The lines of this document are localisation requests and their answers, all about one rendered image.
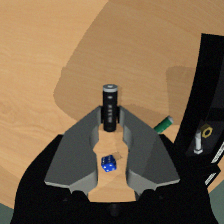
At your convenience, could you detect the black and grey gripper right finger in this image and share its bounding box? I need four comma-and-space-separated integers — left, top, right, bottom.
117, 105, 219, 224

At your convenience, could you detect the black battery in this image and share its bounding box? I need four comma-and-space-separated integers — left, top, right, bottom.
103, 84, 118, 133

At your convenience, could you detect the green battery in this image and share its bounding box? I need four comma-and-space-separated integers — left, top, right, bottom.
153, 115, 174, 134

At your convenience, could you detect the blue die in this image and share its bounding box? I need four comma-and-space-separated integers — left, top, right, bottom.
101, 155, 117, 172

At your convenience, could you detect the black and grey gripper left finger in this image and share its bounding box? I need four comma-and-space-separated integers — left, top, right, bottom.
10, 105, 103, 224

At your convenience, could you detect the black rack of three labelled bins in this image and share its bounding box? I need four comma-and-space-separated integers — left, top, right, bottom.
174, 33, 224, 188

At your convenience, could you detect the brass hex nut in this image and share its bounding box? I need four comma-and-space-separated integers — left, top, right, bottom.
200, 124, 212, 138

